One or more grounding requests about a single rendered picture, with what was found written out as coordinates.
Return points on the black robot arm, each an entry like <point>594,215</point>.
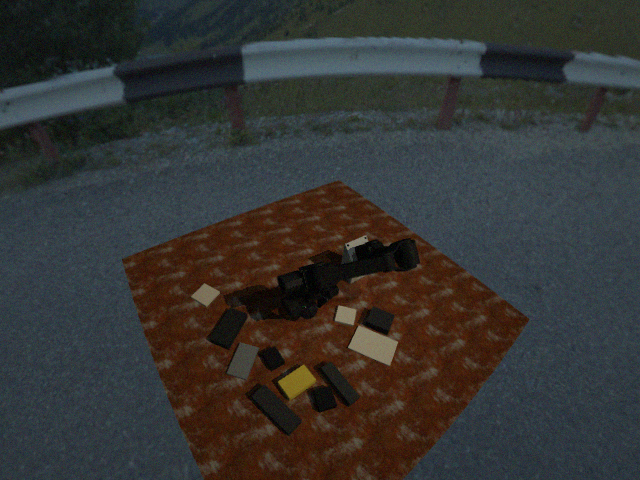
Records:
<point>372,257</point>

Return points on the yellow box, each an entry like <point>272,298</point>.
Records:
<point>296,382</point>

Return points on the dark grey controller unit with green rocker switches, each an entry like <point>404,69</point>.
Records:
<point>310,309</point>

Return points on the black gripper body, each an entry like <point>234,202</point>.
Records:
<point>293,306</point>

